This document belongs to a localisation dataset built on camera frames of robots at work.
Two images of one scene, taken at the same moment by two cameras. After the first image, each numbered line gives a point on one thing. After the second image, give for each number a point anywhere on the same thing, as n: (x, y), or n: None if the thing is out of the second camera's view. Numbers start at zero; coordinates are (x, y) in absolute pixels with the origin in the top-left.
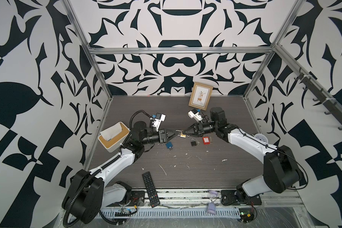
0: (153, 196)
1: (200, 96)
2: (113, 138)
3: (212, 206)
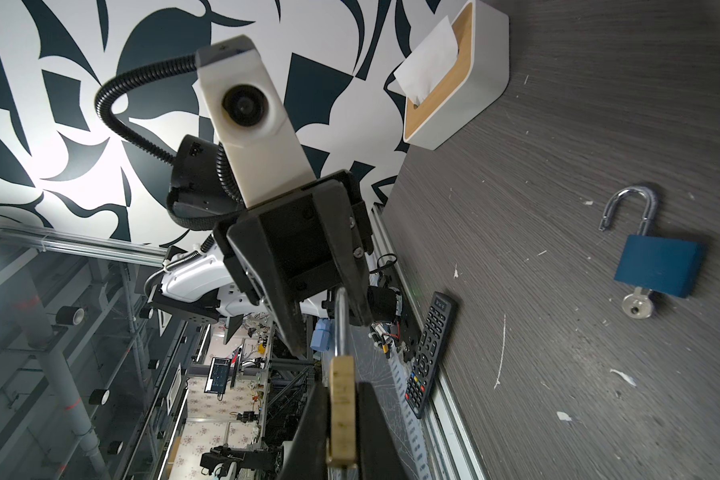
0: (429, 351)
1: None
2: (458, 69)
3: None
